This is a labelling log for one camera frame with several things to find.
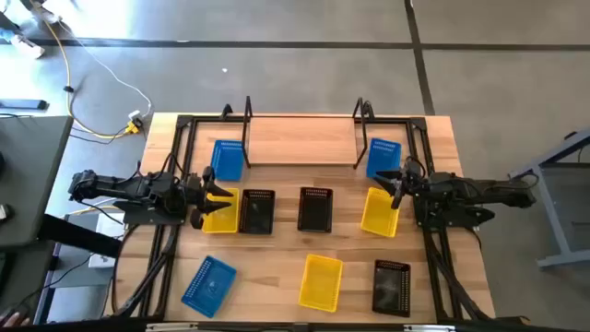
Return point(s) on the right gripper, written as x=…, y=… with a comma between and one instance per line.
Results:
x=408, y=184

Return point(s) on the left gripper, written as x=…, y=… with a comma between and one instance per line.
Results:
x=196, y=191

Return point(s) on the yellow plastic basket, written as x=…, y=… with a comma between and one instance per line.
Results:
x=378, y=216
x=226, y=221
x=320, y=282

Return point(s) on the blue plastic basket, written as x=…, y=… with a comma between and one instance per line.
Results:
x=382, y=154
x=227, y=161
x=208, y=286

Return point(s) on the black plastic basket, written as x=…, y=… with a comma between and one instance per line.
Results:
x=256, y=212
x=315, y=209
x=392, y=288

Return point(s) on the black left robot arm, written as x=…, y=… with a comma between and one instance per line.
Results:
x=138, y=186

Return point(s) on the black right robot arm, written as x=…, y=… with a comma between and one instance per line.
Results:
x=484, y=189

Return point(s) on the white box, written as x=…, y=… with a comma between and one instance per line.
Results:
x=109, y=227

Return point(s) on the white power adapter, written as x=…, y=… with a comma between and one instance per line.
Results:
x=134, y=115

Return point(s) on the black beam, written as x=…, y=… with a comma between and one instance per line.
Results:
x=78, y=236

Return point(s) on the blue-grey metal cart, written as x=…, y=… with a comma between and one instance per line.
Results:
x=557, y=212

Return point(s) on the grey side table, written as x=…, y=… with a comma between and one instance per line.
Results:
x=32, y=175

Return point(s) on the black flat bar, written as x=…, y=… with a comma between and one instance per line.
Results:
x=23, y=104

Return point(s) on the person's hand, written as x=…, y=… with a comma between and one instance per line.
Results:
x=14, y=319

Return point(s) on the black metal rig frame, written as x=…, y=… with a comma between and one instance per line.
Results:
x=185, y=122

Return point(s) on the wooden shelf black metal frame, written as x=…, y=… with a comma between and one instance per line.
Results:
x=302, y=140

